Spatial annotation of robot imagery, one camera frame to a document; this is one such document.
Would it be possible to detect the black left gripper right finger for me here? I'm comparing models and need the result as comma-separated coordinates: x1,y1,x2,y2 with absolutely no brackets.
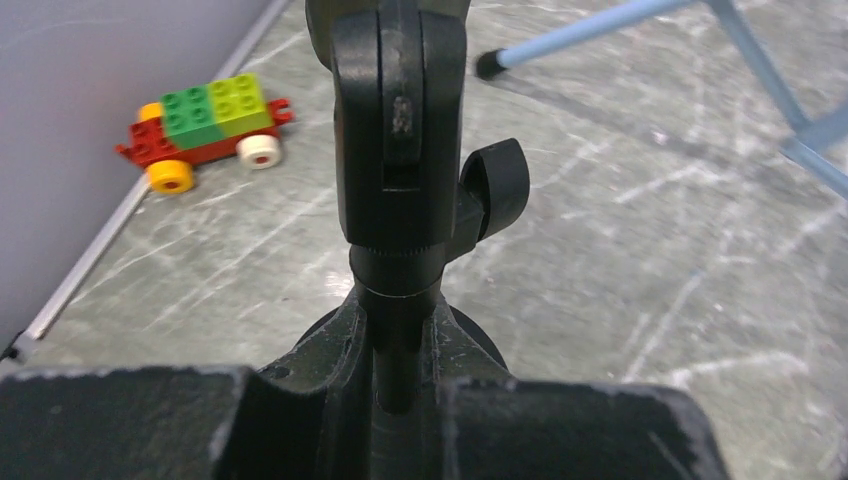
423,298,733,480

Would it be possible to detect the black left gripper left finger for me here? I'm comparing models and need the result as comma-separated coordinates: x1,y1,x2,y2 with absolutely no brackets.
0,291,372,480

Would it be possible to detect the black microphone desk stand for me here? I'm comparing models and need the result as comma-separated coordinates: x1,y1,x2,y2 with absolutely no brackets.
291,0,531,480

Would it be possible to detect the red green brick toy car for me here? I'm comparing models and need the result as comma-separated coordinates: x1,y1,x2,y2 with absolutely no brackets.
115,73,294,194

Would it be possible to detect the light blue music stand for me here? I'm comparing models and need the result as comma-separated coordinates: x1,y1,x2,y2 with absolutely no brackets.
472,1,847,195

